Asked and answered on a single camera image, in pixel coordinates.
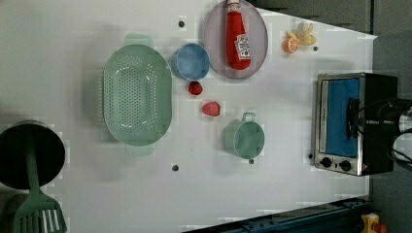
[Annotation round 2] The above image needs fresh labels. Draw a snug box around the orange slice toy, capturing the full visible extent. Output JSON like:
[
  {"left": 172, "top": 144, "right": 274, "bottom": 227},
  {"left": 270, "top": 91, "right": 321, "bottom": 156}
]
[{"left": 283, "top": 38, "right": 298, "bottom": 53}]

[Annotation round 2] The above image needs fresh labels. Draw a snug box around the green cup with handle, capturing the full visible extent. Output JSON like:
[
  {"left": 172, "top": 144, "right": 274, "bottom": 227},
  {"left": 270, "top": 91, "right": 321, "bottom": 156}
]
[{"left": 223, "top": 112, "right": 265, "bottom": 160}]

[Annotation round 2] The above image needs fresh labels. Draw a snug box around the red strawberry toy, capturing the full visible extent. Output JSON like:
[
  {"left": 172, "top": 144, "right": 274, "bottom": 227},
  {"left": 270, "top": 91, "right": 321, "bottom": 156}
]
[{"left": 188, "top": 82, "right": 203, "bottom": 95}]

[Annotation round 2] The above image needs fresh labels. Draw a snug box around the blue cup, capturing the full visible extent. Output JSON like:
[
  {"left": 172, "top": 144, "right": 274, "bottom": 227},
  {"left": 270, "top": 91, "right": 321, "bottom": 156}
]
[{"left": 171, "top": 44, "right": 210, "bottom": 81}]

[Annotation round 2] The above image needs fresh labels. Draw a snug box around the silver black toaster oven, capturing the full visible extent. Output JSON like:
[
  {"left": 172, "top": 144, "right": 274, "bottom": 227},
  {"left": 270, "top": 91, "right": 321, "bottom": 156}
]
[{"left": 314, "top": 73, "right": 398, "bottom": 177}]

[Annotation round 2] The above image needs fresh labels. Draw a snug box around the grey round plate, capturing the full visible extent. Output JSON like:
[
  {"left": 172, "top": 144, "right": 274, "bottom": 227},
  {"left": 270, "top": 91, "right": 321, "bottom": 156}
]
[{"left": 203, "top": 0, "right": 268, "bottom": 79}]

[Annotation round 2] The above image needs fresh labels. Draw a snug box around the yellow red emergency button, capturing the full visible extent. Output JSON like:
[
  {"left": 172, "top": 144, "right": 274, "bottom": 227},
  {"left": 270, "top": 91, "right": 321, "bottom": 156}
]
[{"left": 361, "top": 213, "right": 388, "bottom": 233}]

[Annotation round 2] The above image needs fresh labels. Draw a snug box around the green slotted spatula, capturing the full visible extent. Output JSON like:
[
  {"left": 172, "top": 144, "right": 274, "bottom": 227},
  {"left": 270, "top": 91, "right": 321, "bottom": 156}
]
[{"left": 13, "top": 131, "right": 67, "bottom": 233}]

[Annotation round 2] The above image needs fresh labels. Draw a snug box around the red plush ketchup bottle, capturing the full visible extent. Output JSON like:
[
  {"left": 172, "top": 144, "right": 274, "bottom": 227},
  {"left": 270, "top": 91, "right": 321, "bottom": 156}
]
[{"left": 225, "top": 0, "right": 252, "bottom": 70}]

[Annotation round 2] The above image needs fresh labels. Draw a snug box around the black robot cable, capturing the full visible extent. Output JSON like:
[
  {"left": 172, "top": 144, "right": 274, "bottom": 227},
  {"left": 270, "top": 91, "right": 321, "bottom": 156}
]
[{"left": 356, "top": 98, "right": 412, "bottom": 173}]

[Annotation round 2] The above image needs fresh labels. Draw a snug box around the green oval colander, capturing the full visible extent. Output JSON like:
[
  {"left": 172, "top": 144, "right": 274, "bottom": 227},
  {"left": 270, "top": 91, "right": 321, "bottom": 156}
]
[{"left": 103, "top": 33, "right": 172, "bottom": 156}]

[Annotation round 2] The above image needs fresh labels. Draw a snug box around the black round utensil holder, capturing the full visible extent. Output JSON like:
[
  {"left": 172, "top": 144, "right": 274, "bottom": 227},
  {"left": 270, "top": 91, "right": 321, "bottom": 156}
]
[{"left": 0, "top": 120, "right": 66, "bottom": 189}]

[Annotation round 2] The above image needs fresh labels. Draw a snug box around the blue metal frame rail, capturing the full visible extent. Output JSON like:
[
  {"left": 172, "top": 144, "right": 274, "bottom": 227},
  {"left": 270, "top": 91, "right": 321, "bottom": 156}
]
[{"left": 185, "top": 198, "right": 371, "bottom": 233}]

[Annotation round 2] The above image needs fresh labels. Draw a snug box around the pink red fruit toy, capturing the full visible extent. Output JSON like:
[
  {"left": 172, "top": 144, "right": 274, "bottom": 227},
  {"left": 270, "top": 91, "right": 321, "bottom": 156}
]
[{"left": 202, "top": 101, "right": 221, "bottom": 117}]

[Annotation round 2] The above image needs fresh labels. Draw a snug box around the peeled banana toy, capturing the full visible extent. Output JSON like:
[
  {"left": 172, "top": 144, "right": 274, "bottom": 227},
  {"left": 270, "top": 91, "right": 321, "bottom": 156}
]
[{"left": 287, "top": 21, "right": 317, "bottom": 46}]

